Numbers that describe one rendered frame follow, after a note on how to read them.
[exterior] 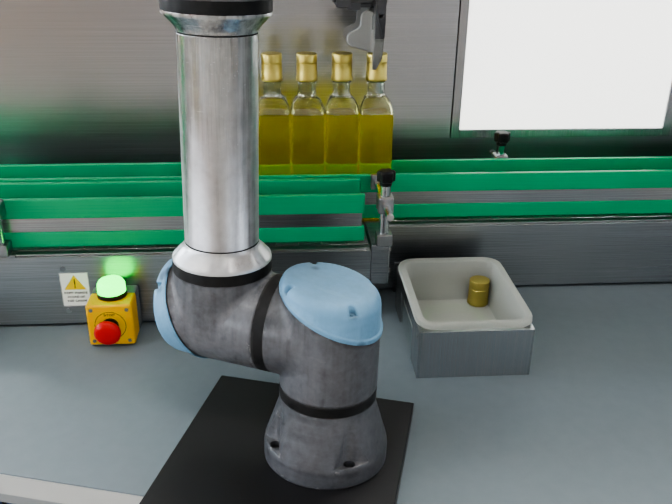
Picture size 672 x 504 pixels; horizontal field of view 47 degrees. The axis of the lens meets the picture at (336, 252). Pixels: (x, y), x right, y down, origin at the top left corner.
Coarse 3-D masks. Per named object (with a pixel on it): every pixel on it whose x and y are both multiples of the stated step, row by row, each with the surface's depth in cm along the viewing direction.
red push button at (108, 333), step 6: (102, 324) 115; (108, 324) 115; (114, 324) 116; (96, 330) 115; (102, 330) 115; (108, 330) 115; (114, 330) 116; (120, 330) 116; (96, 336) 116; (102, 336) 116; (108, 336) 116; (114, 336) 116; (120, 336) 117; (102, 342) 116; (108, 342) 116; (114, 342) 117
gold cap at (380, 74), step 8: (368, 56) 125; (384, 56) 125; (368, 64) 126; (384, 64) 126; (368, 72) 126; (376, 72) 126; (384, 72) 126; (368, 80) 127; (376, 80) 126; (384, 80) 127
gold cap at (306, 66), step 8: (296, 56) 125; (304, 56) 124; (312, 56) 124; (296, 64) 126; (304, 64) 124; (312, 64) 125; (296, 72) 126; (304, 72) 125; (312, 72) 125; (304, 80) 125; (312, 80) 126
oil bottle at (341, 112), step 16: (336, 96) 127; (352, 96) 129; (336, 112) 127; (352, 112) 127; (336, 128) 128; (352, 128) 128; (336, 144) 129; (352, 144) 129; (336, 160) 130; (352, 160) 131
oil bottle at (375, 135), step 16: (368, 96) 128; (384, 96) 128; (368, 112) 127; (384, 112) 127; (368, 128) 128; (384, 128) 129; (368, 144) 129; (384, 144) 130; (368, 160) 131; (384, 160) 131
